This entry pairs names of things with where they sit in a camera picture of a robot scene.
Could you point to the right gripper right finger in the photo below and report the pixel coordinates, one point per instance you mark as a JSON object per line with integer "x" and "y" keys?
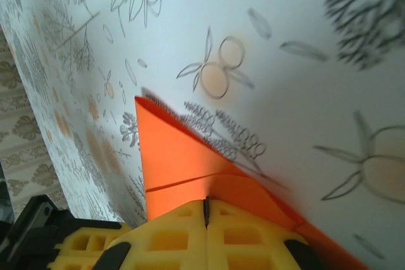
{"x": 246, "y": 244}

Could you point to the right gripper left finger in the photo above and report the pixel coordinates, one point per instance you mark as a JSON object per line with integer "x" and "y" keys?
{"x": 164, "y": 238}

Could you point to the orange paper sheet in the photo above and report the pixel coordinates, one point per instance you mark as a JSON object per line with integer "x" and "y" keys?
{"x": 177, "y": 162}

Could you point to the floral patterned table cover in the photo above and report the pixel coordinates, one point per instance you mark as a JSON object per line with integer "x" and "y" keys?
{"x": 284, "y": 93}

